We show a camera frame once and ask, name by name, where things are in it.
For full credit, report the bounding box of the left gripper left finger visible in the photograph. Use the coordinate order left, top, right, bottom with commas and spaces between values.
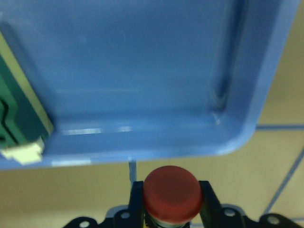
114, 181, 145, 228

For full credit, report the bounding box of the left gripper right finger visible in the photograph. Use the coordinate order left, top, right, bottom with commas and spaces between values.
199, 180, 242, 228

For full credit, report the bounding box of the blue plastic tray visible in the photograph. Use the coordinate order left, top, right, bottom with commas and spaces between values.
0, 0, 300, 168

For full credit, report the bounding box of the green terminal block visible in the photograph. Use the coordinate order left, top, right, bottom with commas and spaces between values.
0, 36, 54, 165

